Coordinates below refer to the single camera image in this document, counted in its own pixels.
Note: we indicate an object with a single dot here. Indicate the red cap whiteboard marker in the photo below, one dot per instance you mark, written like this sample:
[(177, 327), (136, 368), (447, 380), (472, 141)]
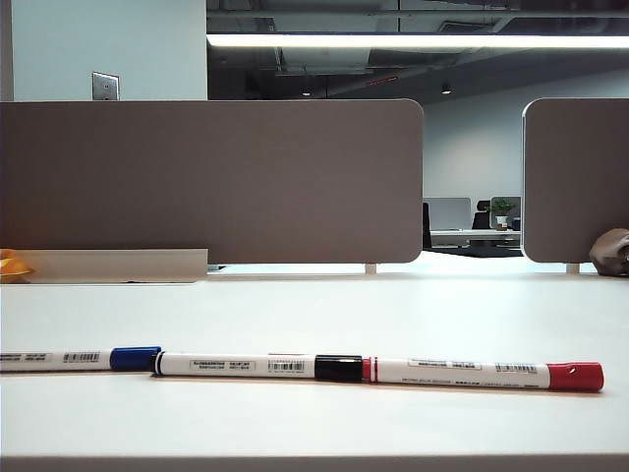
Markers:
[(467, 372)]

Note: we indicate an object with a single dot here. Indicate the blue cap whiteboard marker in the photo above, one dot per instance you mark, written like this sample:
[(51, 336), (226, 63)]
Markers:
[(74, 358)]

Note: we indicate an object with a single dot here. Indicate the white partition support foot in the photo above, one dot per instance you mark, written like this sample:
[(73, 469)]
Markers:
[(573, 268), (371, 268)]

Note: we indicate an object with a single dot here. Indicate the wide brown desk partition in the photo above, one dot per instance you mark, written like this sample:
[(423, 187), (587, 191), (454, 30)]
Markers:
[(221, 182)]

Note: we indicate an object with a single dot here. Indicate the grey background desk partition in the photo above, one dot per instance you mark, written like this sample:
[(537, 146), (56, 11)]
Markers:
[(447, 214)]

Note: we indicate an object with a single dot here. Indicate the white background desk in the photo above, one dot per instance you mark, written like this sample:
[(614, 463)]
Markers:
[(472, 237)]

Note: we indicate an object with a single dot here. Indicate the black cap whiteboard marker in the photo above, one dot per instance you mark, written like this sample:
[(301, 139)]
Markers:
[(221, 365)]

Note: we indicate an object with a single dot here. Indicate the black office chair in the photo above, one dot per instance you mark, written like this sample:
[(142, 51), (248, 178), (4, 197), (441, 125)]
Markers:
[(482, 216)]

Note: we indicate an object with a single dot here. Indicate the red ceiling sign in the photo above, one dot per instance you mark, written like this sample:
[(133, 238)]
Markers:
[(383, 80)]

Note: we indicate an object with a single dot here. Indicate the small potted green plant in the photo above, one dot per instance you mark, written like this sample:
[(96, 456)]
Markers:
[(502, 211)]

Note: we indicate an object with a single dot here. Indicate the long linear ceiling light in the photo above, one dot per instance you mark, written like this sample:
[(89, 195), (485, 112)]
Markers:
[(417, 41)]

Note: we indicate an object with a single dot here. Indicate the narrow brown desk partition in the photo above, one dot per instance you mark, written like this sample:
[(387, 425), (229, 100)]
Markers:
[(575, 177)]

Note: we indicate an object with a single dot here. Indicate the brown crumpled object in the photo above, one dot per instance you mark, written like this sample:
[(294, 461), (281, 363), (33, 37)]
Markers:
[(609, 253)]

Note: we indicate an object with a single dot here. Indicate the orange object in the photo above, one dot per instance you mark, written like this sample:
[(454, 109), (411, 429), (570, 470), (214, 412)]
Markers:
[(12, 268)]

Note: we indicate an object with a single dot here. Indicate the grey ceiling air duct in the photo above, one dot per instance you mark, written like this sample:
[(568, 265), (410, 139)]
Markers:
[(324, 60)]

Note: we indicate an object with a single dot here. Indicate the metal wall switch plate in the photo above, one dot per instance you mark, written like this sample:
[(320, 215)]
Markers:
[(105, 86)]

